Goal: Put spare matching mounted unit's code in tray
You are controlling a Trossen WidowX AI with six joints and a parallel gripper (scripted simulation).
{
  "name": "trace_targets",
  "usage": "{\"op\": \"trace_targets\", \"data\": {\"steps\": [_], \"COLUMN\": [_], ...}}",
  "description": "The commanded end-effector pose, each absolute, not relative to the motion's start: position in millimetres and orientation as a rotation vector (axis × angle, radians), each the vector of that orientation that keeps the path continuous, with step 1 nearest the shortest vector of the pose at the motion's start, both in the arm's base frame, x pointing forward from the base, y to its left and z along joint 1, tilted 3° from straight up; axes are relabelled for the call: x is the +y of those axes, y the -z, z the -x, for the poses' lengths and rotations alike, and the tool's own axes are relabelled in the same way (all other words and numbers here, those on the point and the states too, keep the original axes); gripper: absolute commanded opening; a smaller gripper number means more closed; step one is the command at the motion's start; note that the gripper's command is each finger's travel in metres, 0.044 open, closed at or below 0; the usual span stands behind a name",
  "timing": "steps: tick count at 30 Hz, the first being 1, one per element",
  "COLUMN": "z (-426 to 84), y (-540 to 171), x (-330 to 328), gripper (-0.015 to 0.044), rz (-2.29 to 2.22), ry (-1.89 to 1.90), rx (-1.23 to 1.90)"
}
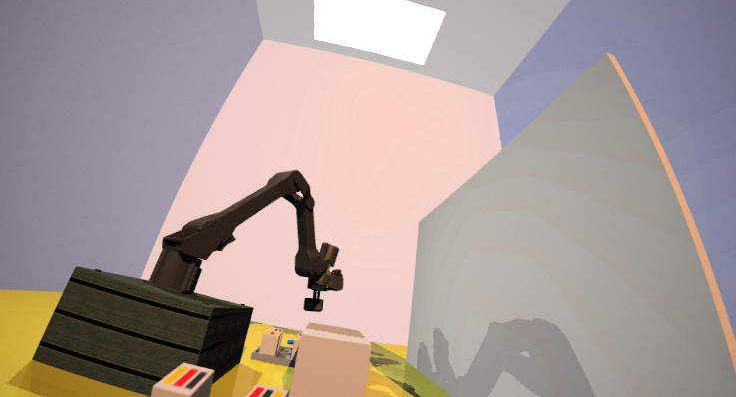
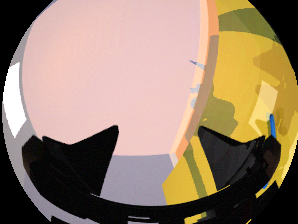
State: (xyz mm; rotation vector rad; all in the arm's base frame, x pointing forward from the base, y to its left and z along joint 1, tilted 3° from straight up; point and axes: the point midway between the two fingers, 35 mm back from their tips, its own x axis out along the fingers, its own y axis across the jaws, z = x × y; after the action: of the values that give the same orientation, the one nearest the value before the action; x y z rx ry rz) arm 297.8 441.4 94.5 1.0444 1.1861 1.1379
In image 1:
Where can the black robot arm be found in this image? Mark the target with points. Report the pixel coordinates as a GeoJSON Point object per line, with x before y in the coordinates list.
{"type": "Point", "coordinates": [178, 267]}

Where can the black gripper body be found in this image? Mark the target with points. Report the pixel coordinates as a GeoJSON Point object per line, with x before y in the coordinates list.
{"type": "Point", "coordinates": [313, 304]}

